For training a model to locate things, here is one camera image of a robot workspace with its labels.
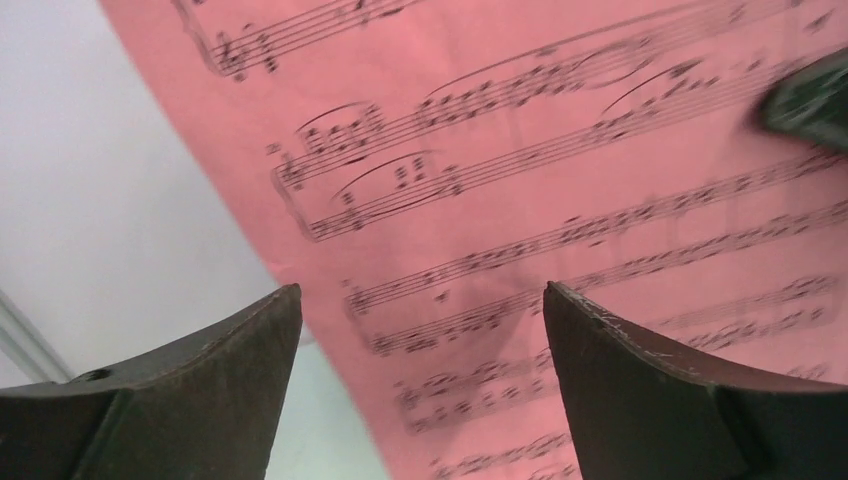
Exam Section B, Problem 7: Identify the left aluminium frame post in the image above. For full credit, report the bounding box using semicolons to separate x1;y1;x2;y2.
1;291;76;383

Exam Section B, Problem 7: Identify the pink paper sheet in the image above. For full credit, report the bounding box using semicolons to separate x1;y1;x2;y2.
103;1;847;479

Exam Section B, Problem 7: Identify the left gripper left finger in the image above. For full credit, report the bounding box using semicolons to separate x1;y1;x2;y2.
1;284;302;479

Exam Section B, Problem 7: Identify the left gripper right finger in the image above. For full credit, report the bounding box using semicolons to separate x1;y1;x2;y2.
543;282;847;479

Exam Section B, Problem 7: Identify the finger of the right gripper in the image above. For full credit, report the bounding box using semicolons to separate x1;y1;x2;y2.
757;48;847;153

